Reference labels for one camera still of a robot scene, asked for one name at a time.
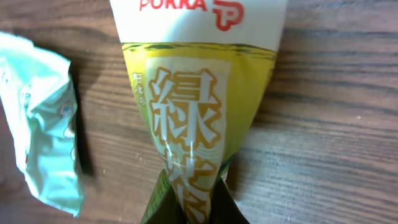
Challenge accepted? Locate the green juice pouch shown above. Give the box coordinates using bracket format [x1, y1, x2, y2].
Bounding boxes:
[111, 0, 287, 223]

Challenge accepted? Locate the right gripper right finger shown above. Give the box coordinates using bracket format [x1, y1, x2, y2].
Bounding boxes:
[210, 179, 249, 224]

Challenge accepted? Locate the teal snack packet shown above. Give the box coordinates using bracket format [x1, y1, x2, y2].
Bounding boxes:
[1, 32, 85, 217]

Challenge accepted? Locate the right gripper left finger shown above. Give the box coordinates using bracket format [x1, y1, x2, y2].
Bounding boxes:
[141, 170, 187, 224]

